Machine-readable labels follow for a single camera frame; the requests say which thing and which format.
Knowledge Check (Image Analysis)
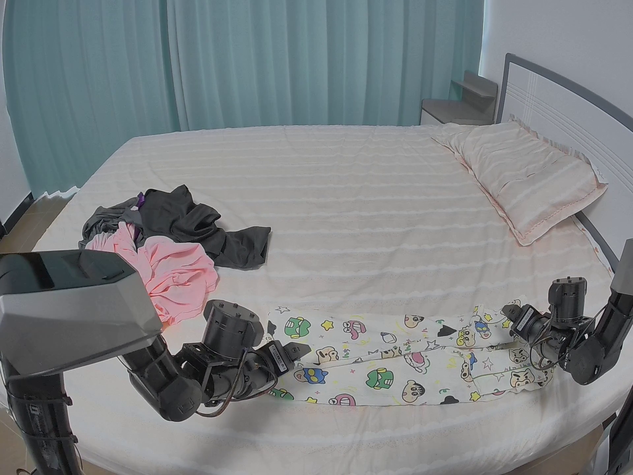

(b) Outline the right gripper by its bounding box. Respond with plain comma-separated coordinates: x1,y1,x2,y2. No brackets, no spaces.
512,305,548,343

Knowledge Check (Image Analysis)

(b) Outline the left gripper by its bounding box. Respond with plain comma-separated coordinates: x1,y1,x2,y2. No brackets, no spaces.
236,339,300,396

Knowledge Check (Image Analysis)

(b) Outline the white printed pyjama top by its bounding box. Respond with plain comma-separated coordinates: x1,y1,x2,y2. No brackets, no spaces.
264,302,557,408

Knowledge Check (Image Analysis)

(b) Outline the bed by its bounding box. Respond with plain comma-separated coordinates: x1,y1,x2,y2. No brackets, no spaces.
30,52,633,471

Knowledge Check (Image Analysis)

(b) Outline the pink garment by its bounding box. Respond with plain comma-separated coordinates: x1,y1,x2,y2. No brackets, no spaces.
86,223,219,326

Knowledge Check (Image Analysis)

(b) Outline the pale pink striped pillow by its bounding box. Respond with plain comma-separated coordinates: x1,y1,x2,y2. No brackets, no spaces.
431,121,608,246

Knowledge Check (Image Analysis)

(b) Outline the dark grey garment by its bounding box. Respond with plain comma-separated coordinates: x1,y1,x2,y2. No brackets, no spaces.
78,184,272,270

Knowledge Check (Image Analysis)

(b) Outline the grey white bedside table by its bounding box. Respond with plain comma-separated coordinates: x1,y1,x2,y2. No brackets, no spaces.
421,70,497,126

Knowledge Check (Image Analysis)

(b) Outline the blue-green curtain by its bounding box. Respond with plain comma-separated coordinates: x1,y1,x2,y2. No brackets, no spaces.
166,0,488,130
0,0,186,199

